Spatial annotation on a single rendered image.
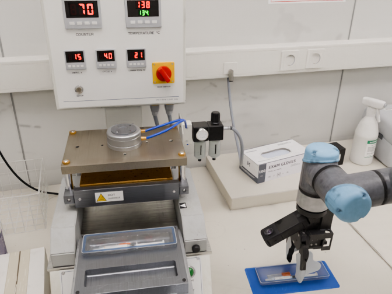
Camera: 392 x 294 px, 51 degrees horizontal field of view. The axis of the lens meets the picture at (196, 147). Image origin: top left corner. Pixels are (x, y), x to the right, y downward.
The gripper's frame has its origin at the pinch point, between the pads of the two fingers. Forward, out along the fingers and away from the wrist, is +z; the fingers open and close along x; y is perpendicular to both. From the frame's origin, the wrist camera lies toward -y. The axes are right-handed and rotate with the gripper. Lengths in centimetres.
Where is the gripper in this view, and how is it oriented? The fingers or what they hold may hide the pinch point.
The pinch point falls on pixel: (291, 268)
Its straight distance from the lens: 112.7
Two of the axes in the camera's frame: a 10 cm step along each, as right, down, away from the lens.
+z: -0.3, 8.9, 4.6
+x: -1.5, -4.5, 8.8
